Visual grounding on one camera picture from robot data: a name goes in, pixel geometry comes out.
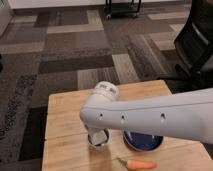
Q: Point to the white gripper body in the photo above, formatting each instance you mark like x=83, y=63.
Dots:
x=95, y=131

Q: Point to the white sponge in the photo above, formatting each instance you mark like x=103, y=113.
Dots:
x=98, y=138

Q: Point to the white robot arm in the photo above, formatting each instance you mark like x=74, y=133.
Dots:
x=187, y=115

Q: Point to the white ceramic cup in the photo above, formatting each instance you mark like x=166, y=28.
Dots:
x=99, y=146

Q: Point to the orange carrot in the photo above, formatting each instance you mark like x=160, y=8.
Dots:
x=137, y=164

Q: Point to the dark blue plate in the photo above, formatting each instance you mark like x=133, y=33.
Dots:
x=142, y=142

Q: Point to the black office chair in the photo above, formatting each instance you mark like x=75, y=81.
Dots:
x=194, y=46

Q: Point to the black rolling cart base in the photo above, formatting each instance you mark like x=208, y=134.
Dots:
x=113, y=9

